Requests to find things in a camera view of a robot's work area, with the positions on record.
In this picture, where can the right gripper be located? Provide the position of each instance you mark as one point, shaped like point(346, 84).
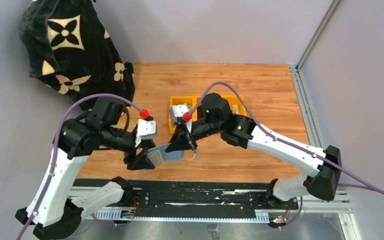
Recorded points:
point(186, 136)

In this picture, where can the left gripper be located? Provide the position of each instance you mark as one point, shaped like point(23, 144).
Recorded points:
point(134, 151)

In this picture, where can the silver credit card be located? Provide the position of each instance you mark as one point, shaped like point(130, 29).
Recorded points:
point(156, 158)

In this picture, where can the green leather card holder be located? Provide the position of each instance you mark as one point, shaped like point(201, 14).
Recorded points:
point(167, 156)

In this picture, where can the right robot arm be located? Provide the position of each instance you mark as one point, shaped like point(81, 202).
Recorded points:
point(319, 177)

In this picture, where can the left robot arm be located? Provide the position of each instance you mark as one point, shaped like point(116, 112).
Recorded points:
point(52, 212)

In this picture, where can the beige cards in right bin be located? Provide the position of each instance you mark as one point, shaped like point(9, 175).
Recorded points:
point(237, 109)

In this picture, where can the left yellow plastic bin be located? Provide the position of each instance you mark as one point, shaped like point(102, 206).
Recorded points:
point(176, 100)

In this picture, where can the right yellow plastic bin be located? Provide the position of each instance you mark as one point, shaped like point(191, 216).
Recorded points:
point(234, 100)

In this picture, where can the black floral patterned blanket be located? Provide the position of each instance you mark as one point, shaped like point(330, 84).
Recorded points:
point(70, 51)

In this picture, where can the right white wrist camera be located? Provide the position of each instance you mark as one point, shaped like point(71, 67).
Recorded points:
point(177, 111)

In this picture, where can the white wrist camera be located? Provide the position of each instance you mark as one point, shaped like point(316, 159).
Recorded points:
point(177, 111)
point(146, 130)

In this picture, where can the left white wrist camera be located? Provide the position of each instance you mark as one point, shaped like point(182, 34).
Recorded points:
point(146, 130)

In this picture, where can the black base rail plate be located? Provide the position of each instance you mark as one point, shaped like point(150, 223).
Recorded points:
point(204, 199)

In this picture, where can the aluminium frame rail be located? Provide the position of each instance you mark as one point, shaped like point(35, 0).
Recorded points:
point(301, 90)

